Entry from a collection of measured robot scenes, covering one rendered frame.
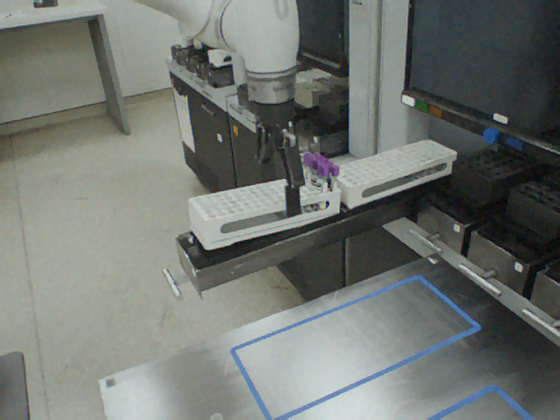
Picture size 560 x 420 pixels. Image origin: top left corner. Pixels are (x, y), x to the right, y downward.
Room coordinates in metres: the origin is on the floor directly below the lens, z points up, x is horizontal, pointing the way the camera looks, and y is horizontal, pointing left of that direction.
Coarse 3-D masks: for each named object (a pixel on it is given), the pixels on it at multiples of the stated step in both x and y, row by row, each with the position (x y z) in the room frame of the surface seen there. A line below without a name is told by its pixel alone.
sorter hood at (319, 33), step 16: (304, 0) 1.52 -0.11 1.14; (320, 0) 1.44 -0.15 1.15; (336, 0) 1.37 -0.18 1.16; (304, 16) 1.53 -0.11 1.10; (320, 16) 1.45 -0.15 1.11; (336, 16) 1.37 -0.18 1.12; (304, 32) 1.53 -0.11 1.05; (320, 32) 1.45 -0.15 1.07; (336, 32) 1.37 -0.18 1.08; (304, 48) 1.53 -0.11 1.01; (320, 48) 1.45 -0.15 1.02; (336, 48) 1.37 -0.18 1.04; (320, 64) 1.43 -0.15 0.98; (336, 64) 1.37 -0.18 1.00
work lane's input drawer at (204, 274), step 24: (408, 192) 0.96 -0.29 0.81; (432, 192) 0.98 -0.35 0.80; (336, 216) 0.88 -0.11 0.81; (360, 216) 0.90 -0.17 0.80; (384, 216) 0.92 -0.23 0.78; (192, 240) 0.83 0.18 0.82; (264, 240) 0.81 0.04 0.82; (288, 240) 0.82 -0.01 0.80; (312, 240) 0.85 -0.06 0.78; (336, 240) 0.87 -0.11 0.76; (192, 264) 0.76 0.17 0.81; (216, 264) 0.76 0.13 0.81; (240, 264) 0.78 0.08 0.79; (264, 264) 0.80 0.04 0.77
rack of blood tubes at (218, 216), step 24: (240, 192) 0.89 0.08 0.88; (264, 192) 0.89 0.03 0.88; (312, 192) 0.89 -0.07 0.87; (336, 192) 0.89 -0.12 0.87; (192, 216) 0.84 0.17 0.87; (216, 216) 0.79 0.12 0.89; (240, 216) 0.80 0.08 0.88; (264, 216) 0.89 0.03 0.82; (312, 216) 0.87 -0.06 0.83; (216, 240) 0.78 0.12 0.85; (240, 240) 0.80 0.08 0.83
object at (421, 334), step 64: (320, 320) 0.57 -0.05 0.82; (384, 320) 0.56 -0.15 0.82; (448, 320) 0.55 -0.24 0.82; (512, 320) 0.54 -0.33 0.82; (128, 384) 0.48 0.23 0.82; (192, 384) 0.47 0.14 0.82; (256, 384) 0.46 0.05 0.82; (320, 384) 0.45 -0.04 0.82; (384, 384) 0.44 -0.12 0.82; (448, 384) 0.44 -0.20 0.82; (512, 384) 0.43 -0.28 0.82
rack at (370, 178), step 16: (416, 144) 1.10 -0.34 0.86; (432, 144) 1.09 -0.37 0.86; (368, 160) 1.04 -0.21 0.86; (384, 160) 1.02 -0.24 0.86; (400, 160) 1.02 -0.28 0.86; (416, 160) 1.01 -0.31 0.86; (432, 160) 1.01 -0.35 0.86; (448, 160) 1.02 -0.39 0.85; (352, 176) 0.96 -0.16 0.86; (368, 176) 0.95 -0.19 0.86; (384, 176) 0.95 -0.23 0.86; (400, 176) 0.96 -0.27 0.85; (416, 176) 1.00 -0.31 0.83; (432, 176) 1.00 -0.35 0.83; (352, 192) 0.91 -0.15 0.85; (368, 192) 0.98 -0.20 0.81; (384, 192) 0.94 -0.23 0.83
